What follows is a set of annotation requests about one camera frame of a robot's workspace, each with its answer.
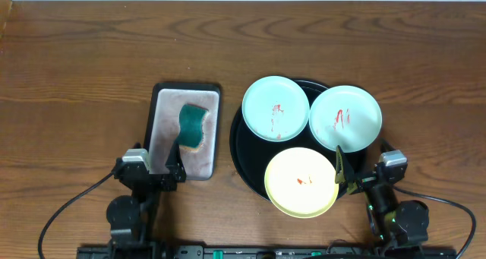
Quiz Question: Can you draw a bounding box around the pale yellow plate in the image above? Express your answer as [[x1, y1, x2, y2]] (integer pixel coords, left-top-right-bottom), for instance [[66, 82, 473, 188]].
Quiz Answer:
[[264, 147, 339, 219]]

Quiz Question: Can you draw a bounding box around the green scouring sponge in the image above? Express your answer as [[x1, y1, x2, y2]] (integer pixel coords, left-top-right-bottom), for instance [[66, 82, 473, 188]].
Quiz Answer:
[[176, 104, 208, 151]]

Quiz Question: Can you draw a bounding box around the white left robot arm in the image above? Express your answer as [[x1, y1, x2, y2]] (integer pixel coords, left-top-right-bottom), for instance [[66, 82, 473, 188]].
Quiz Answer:
[[106, 141, 187, 248]]

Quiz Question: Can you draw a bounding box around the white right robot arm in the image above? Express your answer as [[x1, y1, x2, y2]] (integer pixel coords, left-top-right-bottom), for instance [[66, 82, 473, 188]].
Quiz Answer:
[[335, 141, 429, 248]]

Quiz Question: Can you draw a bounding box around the black rectangular soapy tray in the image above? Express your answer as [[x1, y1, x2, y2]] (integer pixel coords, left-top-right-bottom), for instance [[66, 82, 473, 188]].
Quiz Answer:
[[144, 83, 221, 181]]

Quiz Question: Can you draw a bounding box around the black round tray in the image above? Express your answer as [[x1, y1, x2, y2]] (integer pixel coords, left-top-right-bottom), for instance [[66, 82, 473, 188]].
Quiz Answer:
[[229, 78, 367, 201]]

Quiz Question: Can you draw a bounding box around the right mint green plate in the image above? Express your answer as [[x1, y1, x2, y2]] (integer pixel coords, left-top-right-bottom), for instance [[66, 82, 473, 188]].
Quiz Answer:
[[309, 85, 383, 153]]

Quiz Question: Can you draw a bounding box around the mint green plate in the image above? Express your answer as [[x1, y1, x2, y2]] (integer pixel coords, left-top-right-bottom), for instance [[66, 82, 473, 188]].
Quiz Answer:
[[309, 85, 383, 153], [241, 76, 310, 142]]

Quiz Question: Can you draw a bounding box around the left mint green plate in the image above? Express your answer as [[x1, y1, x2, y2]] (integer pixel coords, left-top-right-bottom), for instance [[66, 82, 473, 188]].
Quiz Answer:
[[241, 76, 310, 142]]

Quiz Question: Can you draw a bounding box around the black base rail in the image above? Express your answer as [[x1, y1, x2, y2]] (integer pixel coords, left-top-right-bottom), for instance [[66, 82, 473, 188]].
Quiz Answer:
[[76, 244, 456, 259]]

